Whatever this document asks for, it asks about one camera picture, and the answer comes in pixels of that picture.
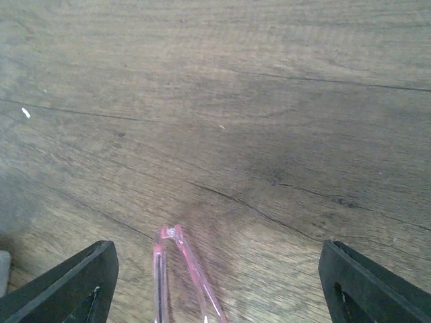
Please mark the pink sunglasses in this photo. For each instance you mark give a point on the pink sunglasses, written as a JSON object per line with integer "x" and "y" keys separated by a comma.
{"x": 178, "y": 278}

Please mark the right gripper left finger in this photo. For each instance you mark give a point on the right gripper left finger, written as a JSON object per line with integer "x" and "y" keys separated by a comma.
{"x": 80, "y": 289}

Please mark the grey glasses case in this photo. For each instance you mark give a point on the grey glasses case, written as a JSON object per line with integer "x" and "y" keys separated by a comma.
{"x": 5, "y": 265}

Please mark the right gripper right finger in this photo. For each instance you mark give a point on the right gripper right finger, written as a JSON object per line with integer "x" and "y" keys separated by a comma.
{"x": 358, "y": 289}

